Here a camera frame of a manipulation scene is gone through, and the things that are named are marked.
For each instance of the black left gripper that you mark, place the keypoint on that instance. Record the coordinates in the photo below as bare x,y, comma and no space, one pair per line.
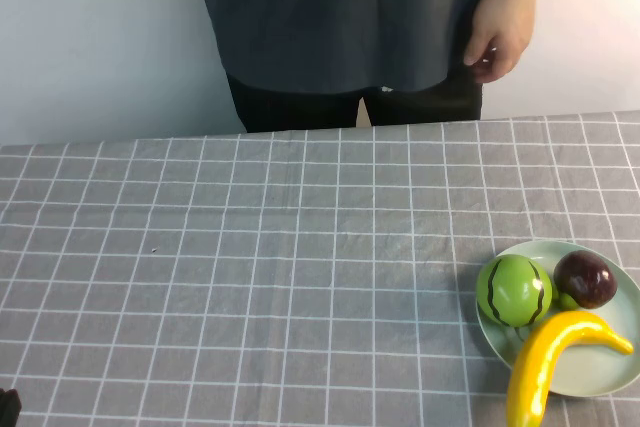
7,409

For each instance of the yellow toy banana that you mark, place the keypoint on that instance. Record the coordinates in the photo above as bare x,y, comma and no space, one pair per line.
540,352

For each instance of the person's left hand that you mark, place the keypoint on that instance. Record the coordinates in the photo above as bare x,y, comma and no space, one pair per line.
502,27

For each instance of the grey white checked tablecloth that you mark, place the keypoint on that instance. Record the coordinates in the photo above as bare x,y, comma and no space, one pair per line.
250,272

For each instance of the black trousers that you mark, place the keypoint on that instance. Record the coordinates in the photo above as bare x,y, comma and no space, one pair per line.
300,112

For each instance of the grey shirt torso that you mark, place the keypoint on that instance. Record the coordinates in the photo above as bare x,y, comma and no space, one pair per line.
340,17

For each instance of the green striped watermelon toy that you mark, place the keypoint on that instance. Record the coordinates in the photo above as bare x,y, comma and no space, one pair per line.
512,292

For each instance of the small green fruit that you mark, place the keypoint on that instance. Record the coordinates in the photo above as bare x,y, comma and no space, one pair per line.
564,301

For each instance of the pale green round plate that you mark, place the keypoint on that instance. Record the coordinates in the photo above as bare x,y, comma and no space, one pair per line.
590,367

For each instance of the dark purple round fruit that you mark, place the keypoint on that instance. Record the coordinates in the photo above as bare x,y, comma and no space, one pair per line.
585,279

